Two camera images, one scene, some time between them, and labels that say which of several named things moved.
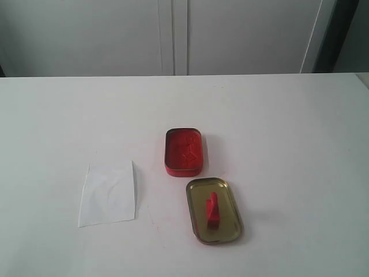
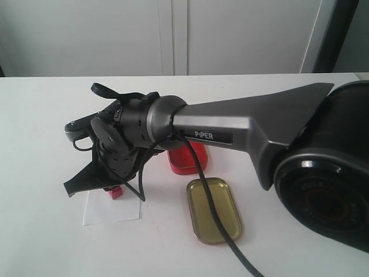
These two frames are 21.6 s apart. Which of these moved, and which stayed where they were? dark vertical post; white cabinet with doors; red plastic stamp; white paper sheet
Moved: red plastic stamp
Stayed: white cabinet with doors; white paper sheet; dark vertical post
